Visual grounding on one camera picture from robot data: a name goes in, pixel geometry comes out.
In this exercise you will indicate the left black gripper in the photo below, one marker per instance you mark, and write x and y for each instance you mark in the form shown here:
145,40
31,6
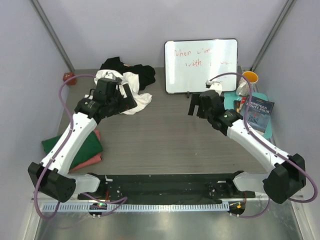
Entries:
129,103

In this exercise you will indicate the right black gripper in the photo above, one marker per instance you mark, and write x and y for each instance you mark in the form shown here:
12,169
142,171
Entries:
196,100

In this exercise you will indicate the white t-shirt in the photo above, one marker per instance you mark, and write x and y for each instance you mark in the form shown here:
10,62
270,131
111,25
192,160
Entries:
142,99

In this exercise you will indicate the blue Nineteen Eighty-Four book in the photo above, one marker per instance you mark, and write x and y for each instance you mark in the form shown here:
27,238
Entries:
259,114

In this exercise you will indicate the brown Edward Tulane book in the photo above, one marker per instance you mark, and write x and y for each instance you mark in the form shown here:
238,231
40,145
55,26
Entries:
238,104

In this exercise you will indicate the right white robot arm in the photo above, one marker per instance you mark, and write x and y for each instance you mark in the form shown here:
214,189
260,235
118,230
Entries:
283,177

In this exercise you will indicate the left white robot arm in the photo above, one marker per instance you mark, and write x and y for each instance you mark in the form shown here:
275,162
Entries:
51,176

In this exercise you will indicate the black t-shirt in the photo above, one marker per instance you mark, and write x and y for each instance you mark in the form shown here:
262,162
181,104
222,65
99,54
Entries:
146,73

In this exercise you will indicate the teal cutting board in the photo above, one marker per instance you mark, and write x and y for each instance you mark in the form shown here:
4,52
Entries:
230,97

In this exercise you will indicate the white whiteboard with writing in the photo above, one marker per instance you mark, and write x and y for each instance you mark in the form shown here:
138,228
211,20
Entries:
189,64

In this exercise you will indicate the folded green t-shirt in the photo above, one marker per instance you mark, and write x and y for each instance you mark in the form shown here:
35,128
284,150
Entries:
88,147

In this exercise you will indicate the white mug yellow inside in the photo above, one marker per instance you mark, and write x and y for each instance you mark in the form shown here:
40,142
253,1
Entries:
243,88

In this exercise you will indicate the folded pink t-shirt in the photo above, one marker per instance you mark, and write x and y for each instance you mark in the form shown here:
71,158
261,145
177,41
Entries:
87,162

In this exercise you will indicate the red cube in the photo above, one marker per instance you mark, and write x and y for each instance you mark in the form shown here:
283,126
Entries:
70,78

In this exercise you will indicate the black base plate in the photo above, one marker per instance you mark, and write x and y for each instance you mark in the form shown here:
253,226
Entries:
169,189

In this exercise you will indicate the left aluminium frame post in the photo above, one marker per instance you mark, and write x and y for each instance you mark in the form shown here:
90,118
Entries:
52,33

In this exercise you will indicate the aluminium frame post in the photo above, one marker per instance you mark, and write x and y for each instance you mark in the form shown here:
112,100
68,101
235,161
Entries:
285,11
52,33

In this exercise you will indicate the slotted cable duct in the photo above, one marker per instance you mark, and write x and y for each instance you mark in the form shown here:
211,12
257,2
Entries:
139,208

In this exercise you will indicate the right aluminium frame post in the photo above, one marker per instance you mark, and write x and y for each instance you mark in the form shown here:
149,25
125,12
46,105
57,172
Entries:
285,11

